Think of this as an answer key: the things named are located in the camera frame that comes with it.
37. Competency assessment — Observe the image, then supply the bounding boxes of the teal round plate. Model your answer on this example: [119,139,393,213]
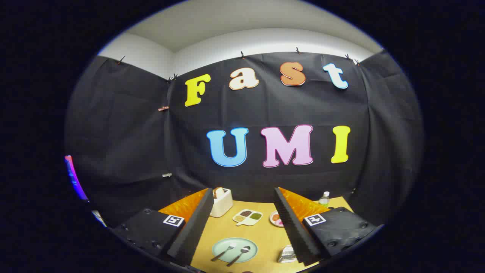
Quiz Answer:
[212,237,258,264]

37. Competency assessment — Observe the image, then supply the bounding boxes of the plate of meat and vegetables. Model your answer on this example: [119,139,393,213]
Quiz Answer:
[269,210,285,228]

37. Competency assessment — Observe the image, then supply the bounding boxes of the metal spoon with brown handle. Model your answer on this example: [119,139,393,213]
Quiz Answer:
[227,245,251,267]

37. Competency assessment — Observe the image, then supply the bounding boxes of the metal fork with brown handle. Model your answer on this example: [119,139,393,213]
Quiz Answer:
[211,242,238,262]

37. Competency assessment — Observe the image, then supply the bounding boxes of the white toaster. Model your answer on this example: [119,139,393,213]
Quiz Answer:
[210,187,234,218]

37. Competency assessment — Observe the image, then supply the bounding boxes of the black backdrop cloth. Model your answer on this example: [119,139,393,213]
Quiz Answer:
[64,49,425,228]

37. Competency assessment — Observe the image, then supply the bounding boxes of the white divided dish with beans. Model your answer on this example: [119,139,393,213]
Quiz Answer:
[233,209,263,226]

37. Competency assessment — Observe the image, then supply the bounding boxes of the purple lit computer monitor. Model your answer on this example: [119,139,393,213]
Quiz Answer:
[64,155,89,201]

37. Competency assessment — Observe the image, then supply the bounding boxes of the row of black cloth clips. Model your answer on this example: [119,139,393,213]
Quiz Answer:
[117,47,360,82]

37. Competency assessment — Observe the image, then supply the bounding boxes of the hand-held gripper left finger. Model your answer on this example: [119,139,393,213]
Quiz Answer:
[113,188,215,267]

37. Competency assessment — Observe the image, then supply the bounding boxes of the metal wire cutlery rack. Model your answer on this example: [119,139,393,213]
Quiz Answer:
[277,245,298,264]

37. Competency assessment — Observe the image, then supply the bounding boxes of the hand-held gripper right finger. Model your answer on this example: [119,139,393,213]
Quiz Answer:
[274,187,379,267]

